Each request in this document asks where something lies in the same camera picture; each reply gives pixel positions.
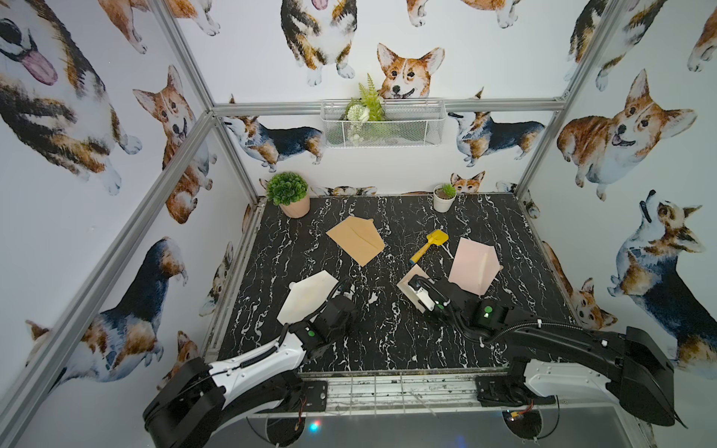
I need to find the pink envelope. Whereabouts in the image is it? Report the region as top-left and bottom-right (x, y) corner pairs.
(448, 238), (502, 296)

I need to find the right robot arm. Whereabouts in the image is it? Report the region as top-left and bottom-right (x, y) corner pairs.
(408, 274), (682, 427)

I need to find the fern and white flower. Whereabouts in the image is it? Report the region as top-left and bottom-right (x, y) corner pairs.
(343, 75), (387, 146)

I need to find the white wire wall basket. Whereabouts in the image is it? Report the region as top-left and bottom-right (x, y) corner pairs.
(320, 99), (447, 147)

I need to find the green plant pink pot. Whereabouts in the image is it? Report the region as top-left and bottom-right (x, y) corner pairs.
(265, 172), (310, 218)

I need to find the yellow toy shovel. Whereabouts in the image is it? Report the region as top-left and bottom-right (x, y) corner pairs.
(410, 230), (449, 264)

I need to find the white envelope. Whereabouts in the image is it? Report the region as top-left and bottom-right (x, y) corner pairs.
(277, 271), (338, 325)

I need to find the brown kraft envelope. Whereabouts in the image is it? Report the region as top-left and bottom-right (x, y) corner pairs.
(326, 216), (386, 267)

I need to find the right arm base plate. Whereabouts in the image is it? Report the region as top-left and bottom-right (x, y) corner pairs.
(474, 375), (556, 407)

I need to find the cream letter paper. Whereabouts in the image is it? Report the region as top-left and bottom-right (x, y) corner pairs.
(397, 264), (428, 314)

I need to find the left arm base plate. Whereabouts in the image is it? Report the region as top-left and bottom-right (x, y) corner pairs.
(264, 381), (329, 414)

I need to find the small plant white pot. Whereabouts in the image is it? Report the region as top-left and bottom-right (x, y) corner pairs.
(433, 183), (457, 213)

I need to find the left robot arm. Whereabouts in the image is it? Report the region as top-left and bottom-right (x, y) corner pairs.
(143, 295), (356, 447)

